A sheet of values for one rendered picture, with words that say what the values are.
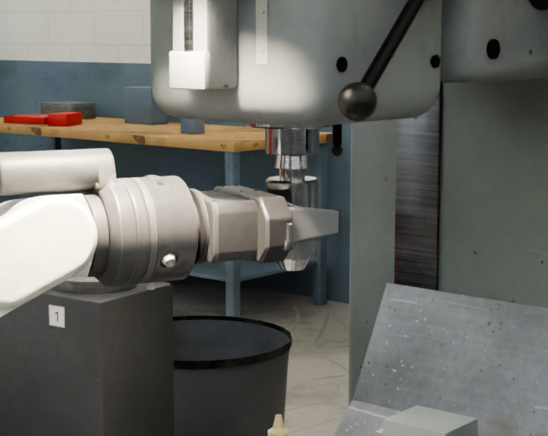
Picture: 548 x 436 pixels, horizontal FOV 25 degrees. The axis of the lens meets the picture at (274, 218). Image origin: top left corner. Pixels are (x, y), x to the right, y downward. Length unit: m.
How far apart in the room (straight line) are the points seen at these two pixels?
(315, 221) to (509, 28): 0.25
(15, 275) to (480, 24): 0.45
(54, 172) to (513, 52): 0.43
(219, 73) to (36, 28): 7.13
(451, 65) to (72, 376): 0.51
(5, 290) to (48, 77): 7.08
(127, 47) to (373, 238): 6.01
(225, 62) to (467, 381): 0.56
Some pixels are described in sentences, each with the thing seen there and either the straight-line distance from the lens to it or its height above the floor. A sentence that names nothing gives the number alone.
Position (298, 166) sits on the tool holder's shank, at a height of 1.27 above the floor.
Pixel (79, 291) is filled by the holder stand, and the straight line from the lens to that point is 1.33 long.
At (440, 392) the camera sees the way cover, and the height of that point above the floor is 0.99.
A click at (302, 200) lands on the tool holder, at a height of 1.24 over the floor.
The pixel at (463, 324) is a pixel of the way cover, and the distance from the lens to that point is 1.45.
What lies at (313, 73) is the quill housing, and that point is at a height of 1.35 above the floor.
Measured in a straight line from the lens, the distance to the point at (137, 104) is 6.95.
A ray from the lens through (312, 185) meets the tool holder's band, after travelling 1.09.
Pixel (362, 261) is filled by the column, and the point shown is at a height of 1.11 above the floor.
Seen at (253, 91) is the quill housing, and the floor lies 1.34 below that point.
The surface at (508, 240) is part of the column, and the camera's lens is 1.42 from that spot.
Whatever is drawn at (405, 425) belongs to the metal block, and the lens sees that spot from 1.04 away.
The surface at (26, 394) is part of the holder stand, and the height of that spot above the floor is 1.00.
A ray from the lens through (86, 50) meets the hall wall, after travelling 7.75.
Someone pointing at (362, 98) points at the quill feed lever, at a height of 1.34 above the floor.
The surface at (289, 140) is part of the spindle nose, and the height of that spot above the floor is 1.29.
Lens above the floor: 1.39
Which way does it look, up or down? 8 degrees down
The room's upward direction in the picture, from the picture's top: straight up
